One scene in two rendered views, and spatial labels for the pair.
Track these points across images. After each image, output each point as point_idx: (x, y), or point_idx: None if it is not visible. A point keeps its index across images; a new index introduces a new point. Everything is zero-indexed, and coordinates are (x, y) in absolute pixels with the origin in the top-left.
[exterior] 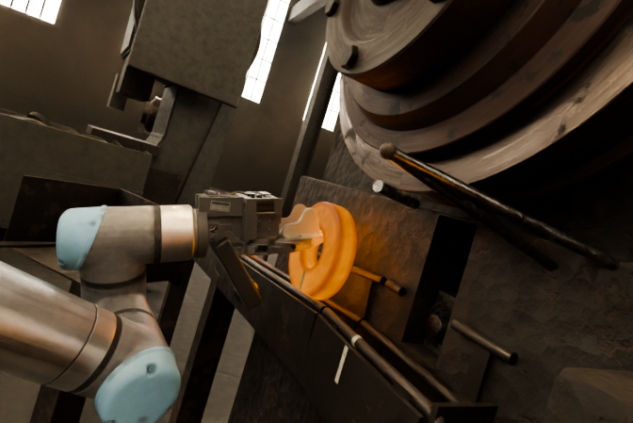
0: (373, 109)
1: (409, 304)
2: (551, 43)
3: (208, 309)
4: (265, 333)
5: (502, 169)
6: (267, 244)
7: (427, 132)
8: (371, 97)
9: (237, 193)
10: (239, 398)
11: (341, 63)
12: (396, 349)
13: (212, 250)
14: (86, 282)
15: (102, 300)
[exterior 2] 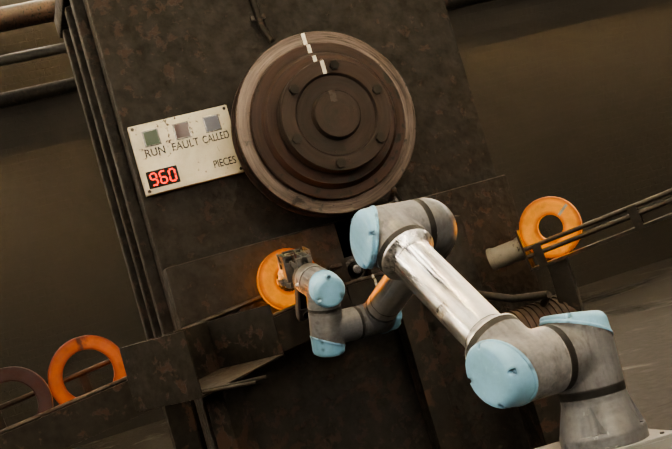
0: (336, 182)
1: (345, 268)
2: (393, 148)
3: (192, 418)
4: (308, 335)
5: (393, 186)
6: None
7: (363, 183)
8: (330, 177)
9: (289, 255)
10: None
11: (340, 166)
12: None
13: (299, 292)
14: (338, 308)
15: (342, 313)
